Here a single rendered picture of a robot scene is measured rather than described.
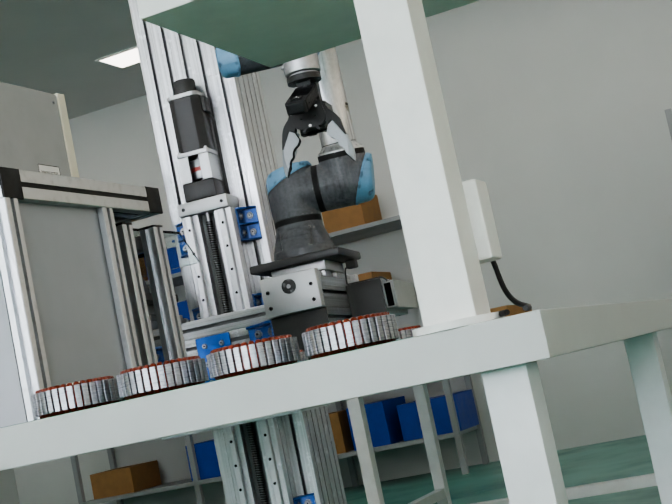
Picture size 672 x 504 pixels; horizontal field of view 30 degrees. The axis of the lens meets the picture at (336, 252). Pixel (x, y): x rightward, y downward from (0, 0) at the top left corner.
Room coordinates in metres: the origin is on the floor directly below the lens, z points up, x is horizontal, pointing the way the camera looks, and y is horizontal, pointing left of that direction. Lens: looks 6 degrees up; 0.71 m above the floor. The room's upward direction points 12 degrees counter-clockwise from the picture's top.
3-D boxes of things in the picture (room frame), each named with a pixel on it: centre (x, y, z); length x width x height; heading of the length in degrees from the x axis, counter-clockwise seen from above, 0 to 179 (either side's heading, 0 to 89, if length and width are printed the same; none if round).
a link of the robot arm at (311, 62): (2.52, -0.01, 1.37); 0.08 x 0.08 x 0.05
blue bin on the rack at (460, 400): (8.69, -0.46, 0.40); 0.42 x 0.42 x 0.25; 68
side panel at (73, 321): (1.87, 0.40, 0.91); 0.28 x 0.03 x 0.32; 158
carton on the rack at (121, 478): (9.64, 1.92, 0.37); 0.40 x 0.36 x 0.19; 158
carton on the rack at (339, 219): (8.83, -0.14, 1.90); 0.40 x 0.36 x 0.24; 160
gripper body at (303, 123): (2.53, -0.01, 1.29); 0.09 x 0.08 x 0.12; 167
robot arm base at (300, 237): (3.03, 0.08, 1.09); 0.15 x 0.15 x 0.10
